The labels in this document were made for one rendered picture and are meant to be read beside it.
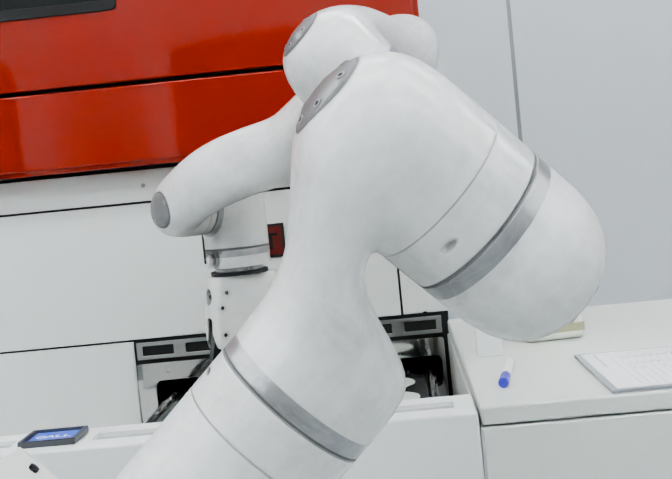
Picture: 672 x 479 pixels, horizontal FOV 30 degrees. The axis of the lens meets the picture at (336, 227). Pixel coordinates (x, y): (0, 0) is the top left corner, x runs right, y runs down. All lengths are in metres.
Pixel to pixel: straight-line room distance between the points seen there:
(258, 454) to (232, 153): 0.73
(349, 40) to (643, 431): 0.45
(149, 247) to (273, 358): 1.00
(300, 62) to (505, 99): 2.11
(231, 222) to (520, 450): 0.57
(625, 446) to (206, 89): 0.82
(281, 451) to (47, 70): 1.05
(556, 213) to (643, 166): 2.50
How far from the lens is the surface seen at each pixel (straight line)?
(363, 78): 0.80
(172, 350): 1.82
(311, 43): 1.18
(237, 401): 0.82
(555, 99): 3.28
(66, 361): 1.85
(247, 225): 1.60
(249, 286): 1.62
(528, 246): 0.81
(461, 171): 0.79
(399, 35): 1.28
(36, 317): 1.85
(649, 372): 1.26
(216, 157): 1.51
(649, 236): 3.33
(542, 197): 0.82
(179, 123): 1.74
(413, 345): 1.78
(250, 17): 1.74
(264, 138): 1.50
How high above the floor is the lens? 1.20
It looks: 3 degrees down
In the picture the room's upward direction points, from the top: 6 degrees counter-clockwise
